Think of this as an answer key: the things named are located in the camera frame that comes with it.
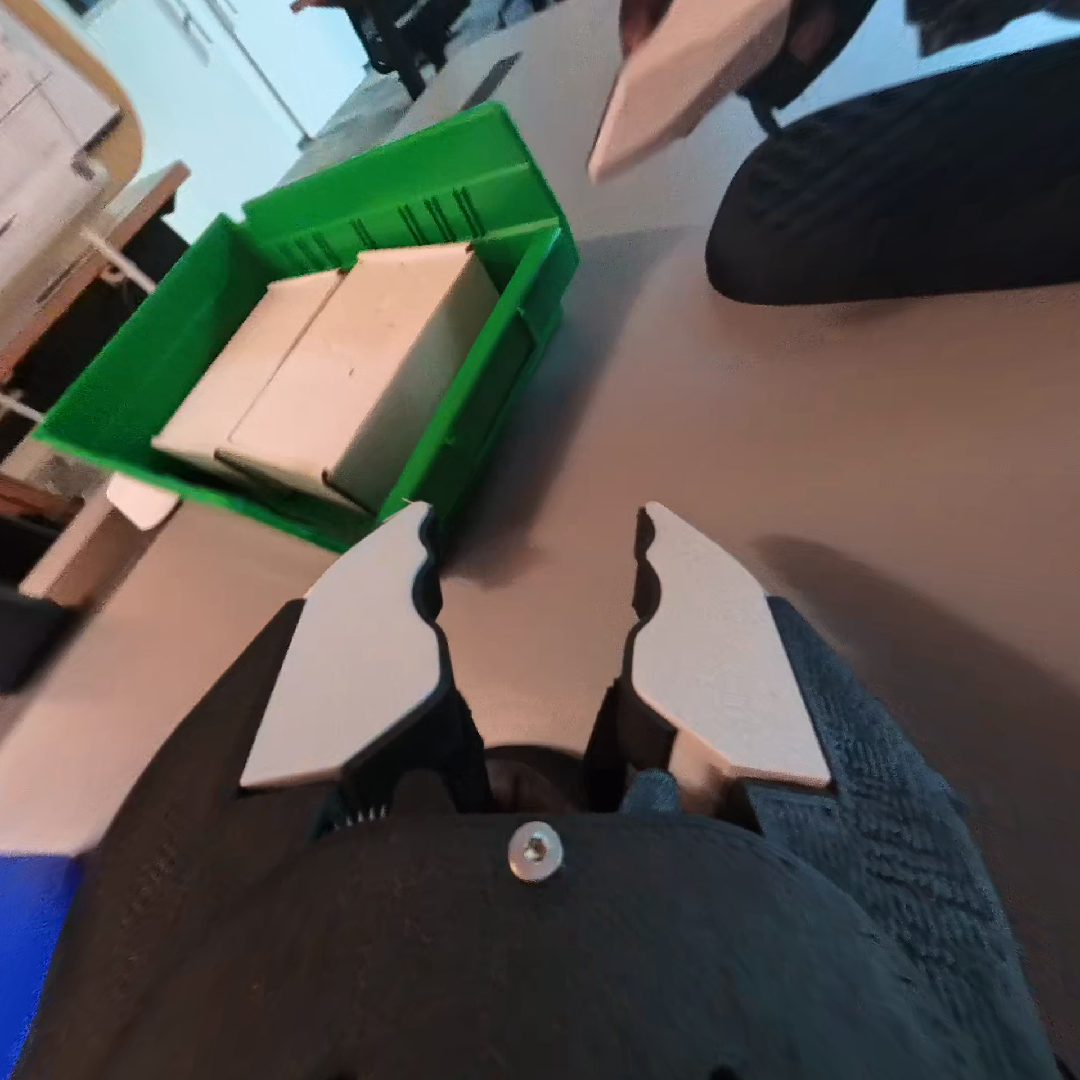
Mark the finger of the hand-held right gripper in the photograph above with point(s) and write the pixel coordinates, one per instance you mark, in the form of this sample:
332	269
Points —
675	93

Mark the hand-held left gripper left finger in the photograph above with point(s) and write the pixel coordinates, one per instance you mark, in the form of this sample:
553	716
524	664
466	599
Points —
354	666

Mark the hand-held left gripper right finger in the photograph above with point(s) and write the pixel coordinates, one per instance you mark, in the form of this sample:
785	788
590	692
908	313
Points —
717	666

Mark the white cardboard box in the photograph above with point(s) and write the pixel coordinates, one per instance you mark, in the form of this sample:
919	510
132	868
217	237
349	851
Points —
354	371

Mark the green plastic bin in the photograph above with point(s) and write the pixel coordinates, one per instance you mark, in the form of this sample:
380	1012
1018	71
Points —
126	380

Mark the blue plastic bin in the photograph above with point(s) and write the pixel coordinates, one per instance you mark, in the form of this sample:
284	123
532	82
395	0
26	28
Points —
29	945

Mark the grey desk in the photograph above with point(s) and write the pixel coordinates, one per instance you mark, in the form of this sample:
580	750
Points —
801	405

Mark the black textured wrist pad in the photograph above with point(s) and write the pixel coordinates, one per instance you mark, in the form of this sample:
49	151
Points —
911	194

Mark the black office chair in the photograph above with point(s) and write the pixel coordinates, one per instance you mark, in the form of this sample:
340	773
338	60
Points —
405	34

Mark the wooden side table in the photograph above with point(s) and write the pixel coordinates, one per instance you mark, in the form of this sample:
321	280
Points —
135	202

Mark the white panel with paper sheet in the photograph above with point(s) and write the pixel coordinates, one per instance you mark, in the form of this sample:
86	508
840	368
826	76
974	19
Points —
42	169

